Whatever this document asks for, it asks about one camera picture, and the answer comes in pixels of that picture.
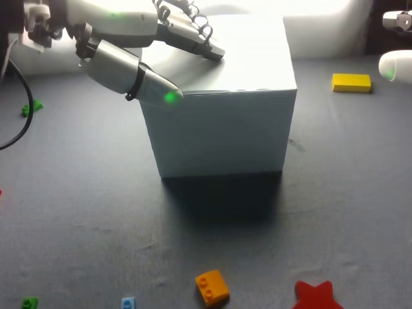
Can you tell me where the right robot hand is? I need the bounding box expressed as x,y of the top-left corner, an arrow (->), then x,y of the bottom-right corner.
378,9 -> 412,82

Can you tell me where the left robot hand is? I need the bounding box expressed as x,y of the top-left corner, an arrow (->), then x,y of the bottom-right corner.
66,0 -> 227,106

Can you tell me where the white cardboard box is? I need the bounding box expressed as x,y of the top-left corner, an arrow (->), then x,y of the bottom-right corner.
138,14 -> 297,180

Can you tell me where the yellow toy block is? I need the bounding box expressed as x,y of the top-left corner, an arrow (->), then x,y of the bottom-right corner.
332,73 -> 371,94

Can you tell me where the red star toy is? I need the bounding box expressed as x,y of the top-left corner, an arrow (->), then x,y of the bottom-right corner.
291,279 -> 345,309

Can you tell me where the orange toy brick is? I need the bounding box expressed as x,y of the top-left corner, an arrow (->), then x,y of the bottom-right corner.
195,269 -> 230,306

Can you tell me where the white cable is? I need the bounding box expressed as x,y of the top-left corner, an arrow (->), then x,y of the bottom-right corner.
0,37 -> 21,81

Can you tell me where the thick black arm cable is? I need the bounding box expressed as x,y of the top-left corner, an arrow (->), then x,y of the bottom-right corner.
0,59 -> 35,151

